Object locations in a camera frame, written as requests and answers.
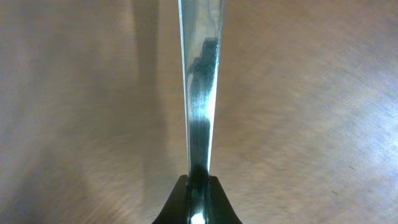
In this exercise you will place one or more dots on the steel fork pointing up-left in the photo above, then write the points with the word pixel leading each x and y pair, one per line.
pixel 201 26

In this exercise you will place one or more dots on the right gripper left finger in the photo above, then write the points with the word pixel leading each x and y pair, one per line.
pixel 175 209

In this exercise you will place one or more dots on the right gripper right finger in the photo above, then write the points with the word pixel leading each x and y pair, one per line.
pixel 219 209

